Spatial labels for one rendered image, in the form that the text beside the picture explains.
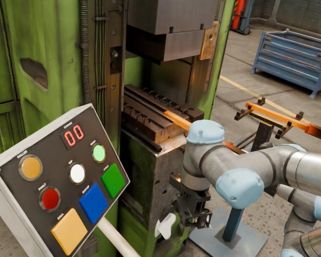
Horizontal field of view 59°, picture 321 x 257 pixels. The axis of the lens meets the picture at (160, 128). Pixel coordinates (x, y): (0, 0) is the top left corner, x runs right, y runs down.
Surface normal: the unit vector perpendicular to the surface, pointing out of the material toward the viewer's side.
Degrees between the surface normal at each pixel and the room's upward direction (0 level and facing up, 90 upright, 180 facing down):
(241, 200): 90
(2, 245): 0
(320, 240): 70
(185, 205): 0
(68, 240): 60
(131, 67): 90
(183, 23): 90
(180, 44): 90
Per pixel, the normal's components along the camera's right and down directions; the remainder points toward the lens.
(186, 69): -0.73, 0.29
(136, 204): -0.41, -0.43
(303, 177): -0.91, 0.06
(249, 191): 0.42, 0.50
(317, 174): -0.86, -0.29
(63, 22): 0.68, 0.44
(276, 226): 0.11, -0.85
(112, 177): 0.85, -0.18
